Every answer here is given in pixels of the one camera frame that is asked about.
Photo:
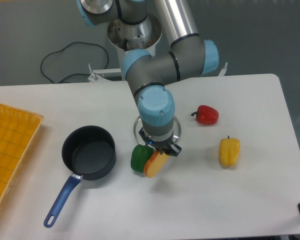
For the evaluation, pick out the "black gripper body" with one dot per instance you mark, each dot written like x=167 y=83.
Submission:
x=157 y=141

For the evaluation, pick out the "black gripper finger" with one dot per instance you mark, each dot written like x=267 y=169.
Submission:
x=172 y=150

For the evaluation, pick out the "toy bread slice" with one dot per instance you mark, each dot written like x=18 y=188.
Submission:
x=155 y=163

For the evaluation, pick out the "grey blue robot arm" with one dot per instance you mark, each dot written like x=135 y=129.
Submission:
x=181 y=53

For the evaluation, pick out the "glass lid blue knob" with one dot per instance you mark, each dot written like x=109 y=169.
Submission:
x=138 y=125

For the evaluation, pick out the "green toy bell pepper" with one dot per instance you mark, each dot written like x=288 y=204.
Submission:
x=139 y=157

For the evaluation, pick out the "red toy bell pepper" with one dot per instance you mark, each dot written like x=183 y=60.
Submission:
x=206 y=115

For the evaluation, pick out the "yellow toy bell pepper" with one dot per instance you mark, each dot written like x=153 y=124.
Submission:
x=229 y=150

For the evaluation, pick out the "yellow plastic basket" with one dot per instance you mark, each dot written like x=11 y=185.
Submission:
x=18 y=129

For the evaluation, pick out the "dark saucepan blue handle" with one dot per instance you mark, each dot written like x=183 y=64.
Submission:
x=90 y=153

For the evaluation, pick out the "white metal bracket right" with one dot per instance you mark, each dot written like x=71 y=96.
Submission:
x=223 y=71

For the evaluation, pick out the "white metal bracket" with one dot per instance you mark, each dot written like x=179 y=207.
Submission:
x=223 y=71
x=98 y=75

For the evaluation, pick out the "white metal bracket left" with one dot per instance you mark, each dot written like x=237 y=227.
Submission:
x=98 y=75

